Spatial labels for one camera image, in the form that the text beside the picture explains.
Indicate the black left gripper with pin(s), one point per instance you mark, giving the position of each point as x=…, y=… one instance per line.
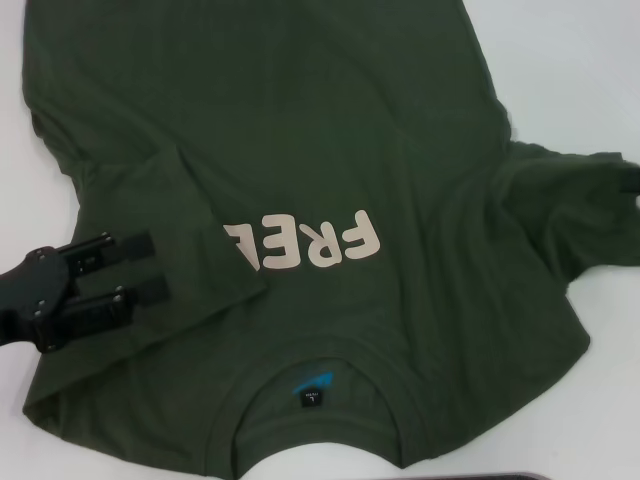
x=25, y=295

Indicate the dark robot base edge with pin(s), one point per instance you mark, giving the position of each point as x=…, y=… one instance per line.
x=510, y=477

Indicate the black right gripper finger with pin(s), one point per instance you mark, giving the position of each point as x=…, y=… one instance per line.
x=632, y=182

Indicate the dark green FREE t-shirt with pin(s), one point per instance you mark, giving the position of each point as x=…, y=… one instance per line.
x=300, y=125

